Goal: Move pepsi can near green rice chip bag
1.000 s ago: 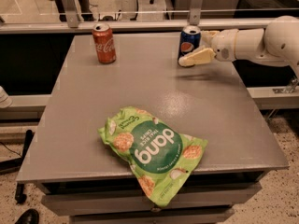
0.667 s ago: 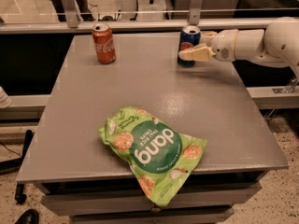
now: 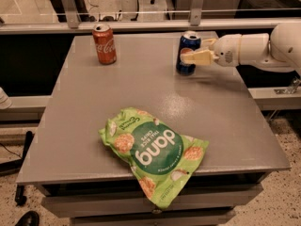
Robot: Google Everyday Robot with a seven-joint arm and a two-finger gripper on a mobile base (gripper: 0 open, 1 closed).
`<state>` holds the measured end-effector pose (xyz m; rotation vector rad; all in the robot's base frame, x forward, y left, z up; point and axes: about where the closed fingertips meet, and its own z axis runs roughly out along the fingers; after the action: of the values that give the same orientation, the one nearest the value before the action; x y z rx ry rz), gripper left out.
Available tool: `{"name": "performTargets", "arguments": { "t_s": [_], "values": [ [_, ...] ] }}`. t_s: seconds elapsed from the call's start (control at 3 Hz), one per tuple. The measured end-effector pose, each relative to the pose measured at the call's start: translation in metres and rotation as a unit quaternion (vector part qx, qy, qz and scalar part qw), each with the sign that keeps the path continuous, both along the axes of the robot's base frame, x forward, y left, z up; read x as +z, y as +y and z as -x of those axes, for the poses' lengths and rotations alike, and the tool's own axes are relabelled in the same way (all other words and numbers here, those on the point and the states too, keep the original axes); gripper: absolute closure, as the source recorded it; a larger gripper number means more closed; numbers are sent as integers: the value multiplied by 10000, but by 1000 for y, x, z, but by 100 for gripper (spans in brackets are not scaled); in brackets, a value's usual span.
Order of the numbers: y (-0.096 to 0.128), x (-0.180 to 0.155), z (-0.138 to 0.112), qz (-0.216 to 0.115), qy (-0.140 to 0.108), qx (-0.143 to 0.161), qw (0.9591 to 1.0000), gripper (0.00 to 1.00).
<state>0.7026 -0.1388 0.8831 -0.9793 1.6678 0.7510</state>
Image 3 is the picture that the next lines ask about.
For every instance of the grey cabinet with drawers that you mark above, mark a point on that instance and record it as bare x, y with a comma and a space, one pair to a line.
84, 180

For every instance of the orange Coca-Cola can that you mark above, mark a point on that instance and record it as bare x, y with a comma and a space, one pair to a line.
104, 42

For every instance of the blue Pepsi can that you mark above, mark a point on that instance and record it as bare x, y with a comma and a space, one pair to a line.
189, 42

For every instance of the black shoe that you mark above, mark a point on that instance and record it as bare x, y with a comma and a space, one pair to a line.
31, 218

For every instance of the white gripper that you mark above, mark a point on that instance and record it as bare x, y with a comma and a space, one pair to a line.
228, 50

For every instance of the green rice chip bag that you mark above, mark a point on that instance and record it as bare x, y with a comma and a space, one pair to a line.
161, 160

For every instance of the metal railing frame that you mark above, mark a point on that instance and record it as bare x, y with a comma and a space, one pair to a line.
40, 17

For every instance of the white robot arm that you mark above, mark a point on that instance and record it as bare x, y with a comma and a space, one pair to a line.
278, 52

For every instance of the white cup edge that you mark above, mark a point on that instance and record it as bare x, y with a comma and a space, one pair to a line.
5, 101

